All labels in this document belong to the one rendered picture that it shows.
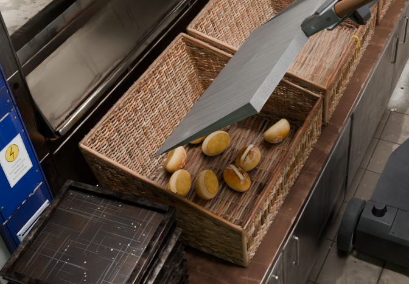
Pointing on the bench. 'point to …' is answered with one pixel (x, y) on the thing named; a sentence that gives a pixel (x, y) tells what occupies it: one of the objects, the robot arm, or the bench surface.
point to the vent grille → (31, 222)
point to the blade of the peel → (250, 72)
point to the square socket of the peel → (320, 21)
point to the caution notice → (14, 160)
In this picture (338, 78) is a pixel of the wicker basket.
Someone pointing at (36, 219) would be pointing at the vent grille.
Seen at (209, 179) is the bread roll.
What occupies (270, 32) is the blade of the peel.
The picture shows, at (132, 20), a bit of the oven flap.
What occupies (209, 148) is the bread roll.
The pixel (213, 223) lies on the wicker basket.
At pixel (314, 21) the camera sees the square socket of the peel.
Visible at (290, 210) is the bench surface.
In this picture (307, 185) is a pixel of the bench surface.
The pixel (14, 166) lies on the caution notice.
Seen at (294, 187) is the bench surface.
